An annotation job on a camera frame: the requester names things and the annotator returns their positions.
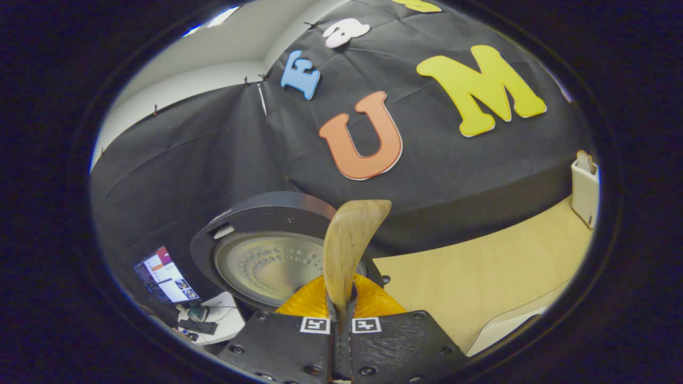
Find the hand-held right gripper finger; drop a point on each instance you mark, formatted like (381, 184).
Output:
(348, 349)
(335, 346)

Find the wooden spoon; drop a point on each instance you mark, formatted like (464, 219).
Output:
(349, 240)

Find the dark grey rice cooker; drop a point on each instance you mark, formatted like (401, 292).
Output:
(256, 213)

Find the white side table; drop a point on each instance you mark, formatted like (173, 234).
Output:
(229, 320)

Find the black keyboard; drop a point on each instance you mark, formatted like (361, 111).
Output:
(197, 326)

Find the computer monitor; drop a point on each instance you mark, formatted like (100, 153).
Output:
(168, 277)

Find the white toaster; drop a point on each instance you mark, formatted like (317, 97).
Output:
(584, 192)

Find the toasted bread slice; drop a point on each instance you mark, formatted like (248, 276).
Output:
(585, 160)

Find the ceiling light panel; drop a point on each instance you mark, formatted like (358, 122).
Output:
(224, 16)

